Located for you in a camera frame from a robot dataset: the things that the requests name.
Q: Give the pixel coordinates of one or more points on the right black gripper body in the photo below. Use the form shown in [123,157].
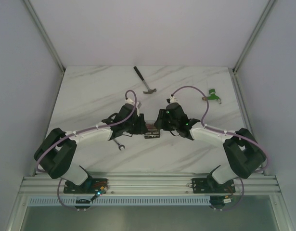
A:
[171,124]

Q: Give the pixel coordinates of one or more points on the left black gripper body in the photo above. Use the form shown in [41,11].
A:
[141,123]

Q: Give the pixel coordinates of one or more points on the clear fuse box cover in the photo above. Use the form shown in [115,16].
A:
[150,125]

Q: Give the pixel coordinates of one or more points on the green red plastic connector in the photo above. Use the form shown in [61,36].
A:
[212,96]

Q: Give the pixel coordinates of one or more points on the black fuse box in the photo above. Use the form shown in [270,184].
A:
[154,134]

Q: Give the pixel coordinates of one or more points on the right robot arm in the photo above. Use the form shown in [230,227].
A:
[240,147]

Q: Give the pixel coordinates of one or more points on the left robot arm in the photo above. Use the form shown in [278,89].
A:
[55,155]

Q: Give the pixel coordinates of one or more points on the silver combination wrench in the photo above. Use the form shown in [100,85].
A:
[120,146]

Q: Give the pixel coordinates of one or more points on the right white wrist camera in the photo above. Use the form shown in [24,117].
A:
[172,99]

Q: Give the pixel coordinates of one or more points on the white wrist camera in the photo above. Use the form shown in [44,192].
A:
[172,99]
[137,105]

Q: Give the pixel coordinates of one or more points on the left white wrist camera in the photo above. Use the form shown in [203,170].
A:
[137,105]

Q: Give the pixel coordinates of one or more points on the black handled claw hammer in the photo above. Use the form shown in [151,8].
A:
[149,90]

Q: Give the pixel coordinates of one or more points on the aluminium front rail frame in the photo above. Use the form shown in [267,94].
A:
[146,184]

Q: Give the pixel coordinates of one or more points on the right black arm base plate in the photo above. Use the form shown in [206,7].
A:
[208,186]

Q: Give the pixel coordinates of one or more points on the slotted grey cable duct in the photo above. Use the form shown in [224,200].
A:
[119,200]

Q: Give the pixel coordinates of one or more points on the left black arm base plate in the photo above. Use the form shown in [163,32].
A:
[89,186]

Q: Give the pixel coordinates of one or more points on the right aluminium corner post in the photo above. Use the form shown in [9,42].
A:
[255,34]

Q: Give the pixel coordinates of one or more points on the aluminium corner post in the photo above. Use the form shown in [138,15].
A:
[44,35]
[255,34]

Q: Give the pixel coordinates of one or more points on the left aluminium corner post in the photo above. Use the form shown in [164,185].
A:
[44,35]

